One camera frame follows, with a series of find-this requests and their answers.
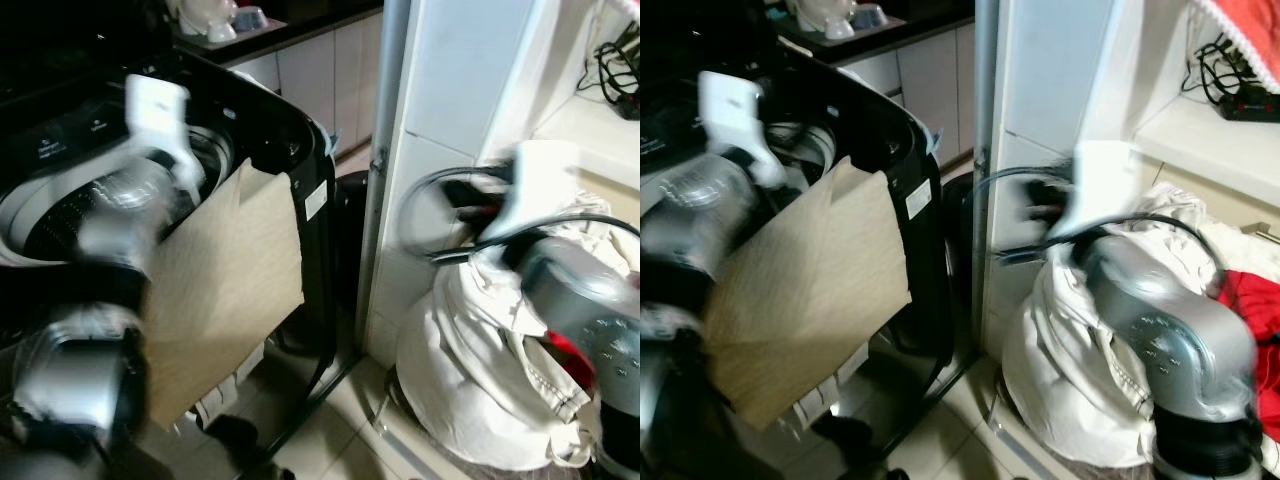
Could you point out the red garment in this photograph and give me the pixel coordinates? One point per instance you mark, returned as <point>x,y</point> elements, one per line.
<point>1250,300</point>
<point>570,350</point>

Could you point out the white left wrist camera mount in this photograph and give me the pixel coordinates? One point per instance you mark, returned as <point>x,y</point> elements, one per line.
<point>730,110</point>
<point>155,110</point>

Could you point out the beige cloth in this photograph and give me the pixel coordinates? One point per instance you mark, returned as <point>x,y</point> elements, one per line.
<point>810,290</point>
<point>230,280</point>

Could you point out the small grey bowl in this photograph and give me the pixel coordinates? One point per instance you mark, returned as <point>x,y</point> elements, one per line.
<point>252,18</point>
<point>872,15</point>

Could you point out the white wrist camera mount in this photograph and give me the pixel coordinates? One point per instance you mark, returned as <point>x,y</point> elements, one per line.
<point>155,110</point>
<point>730,110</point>
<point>1100,180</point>
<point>535,185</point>

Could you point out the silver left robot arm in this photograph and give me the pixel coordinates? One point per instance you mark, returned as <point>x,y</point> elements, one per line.
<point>690,215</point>
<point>110,215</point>

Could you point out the grey vertical pipe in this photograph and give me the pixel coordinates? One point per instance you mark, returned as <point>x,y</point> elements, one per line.
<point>985,100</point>
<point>385,100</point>

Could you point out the red towel with white trim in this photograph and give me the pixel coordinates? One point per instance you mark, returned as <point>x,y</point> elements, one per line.
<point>1250,20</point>

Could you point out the black top-load washing machine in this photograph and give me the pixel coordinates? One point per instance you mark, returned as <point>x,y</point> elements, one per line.
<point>900,130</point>
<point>290,130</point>

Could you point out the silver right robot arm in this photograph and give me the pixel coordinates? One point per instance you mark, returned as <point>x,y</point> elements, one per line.
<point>1170,330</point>
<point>590,300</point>

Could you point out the white crumpled garment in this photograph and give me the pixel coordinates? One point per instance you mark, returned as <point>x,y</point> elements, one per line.
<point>470,350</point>
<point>1070,360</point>

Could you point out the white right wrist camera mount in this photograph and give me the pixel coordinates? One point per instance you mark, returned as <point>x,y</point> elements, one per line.
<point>1100,180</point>
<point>535,185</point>

